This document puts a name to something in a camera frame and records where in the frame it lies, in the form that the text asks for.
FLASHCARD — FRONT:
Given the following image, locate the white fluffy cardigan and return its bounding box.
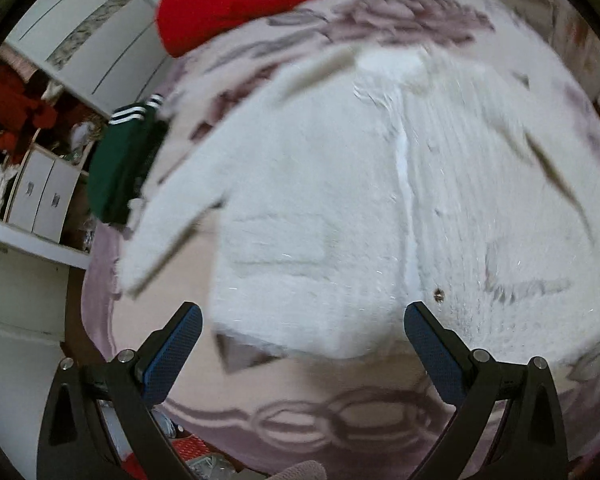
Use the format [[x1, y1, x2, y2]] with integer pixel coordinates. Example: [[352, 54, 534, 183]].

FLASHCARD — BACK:
[[120, 46, 600, 362]]

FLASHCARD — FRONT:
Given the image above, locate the floral pink bed blanket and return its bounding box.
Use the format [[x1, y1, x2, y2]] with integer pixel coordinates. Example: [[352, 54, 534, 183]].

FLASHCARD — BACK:
[[82, 0, 600, 479]]

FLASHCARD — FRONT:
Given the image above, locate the green white-striped garment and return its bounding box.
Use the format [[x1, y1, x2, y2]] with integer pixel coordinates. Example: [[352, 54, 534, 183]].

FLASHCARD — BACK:
[[87, 93, 168, 224]]

